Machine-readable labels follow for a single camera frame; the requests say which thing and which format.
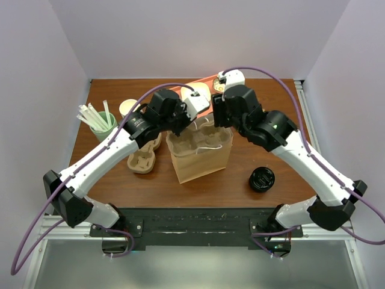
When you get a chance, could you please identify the cardboard cup carrier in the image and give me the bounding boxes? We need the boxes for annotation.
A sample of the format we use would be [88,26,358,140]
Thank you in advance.
[127,133,162,174]
[166,125,233,157]

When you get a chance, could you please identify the brown paper bag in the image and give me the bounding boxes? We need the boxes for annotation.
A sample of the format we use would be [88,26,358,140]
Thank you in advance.
[170,113,233,184]

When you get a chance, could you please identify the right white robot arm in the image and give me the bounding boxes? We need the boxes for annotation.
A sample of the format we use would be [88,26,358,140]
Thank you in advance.
[211,85,367,237]

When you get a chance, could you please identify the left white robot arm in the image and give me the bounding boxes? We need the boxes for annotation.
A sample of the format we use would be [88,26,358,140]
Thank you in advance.
[43,85,210,236]

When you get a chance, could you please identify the small floral bowl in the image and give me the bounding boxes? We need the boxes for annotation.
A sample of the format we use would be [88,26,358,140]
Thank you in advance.
[212,78,226,93]

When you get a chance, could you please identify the cream square plate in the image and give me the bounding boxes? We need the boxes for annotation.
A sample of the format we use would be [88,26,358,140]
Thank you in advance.
[180,82,211,100]

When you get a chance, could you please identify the pink serving tray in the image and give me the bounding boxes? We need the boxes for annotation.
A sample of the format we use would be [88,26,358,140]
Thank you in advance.
[170,75,218,98]

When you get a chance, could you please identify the stack of paper cups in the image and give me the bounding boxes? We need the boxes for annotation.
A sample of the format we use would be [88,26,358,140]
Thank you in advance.
[119,99,141,119]

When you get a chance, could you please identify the stack of black lids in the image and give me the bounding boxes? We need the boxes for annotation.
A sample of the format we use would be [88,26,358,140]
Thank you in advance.
[248,167,276,193]

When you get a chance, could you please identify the green straw holder cup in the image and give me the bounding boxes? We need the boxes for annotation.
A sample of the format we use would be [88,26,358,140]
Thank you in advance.
[90,111,118,142]

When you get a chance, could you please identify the wrapped white straw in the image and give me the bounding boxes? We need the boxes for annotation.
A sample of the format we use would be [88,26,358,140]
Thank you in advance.
[87,103,109,131]
[79,105,103,131]
[77,113,102,132]

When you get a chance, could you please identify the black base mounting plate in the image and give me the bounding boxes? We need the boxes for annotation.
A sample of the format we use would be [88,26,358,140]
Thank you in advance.
[89,207,301,251]

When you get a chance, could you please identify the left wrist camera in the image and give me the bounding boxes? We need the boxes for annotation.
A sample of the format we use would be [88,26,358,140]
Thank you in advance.
[181,93,210,120]

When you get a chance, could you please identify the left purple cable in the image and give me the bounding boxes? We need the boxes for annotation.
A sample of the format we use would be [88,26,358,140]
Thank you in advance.
[10,83,201,276]

